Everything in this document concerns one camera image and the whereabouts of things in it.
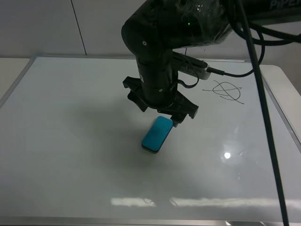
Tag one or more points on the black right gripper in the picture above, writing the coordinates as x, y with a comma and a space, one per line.
156, 88

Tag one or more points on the teal whiteboard eraser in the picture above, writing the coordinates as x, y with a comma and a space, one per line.
158, 132

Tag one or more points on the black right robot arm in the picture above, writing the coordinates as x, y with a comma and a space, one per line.
158, 27

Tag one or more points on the black marker scribble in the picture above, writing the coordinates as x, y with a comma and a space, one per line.
227, 91

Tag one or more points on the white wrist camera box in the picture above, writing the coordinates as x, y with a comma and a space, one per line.
190, 66

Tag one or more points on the white whiteboard with aluminium frame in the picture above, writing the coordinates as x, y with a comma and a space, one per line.
71, 154

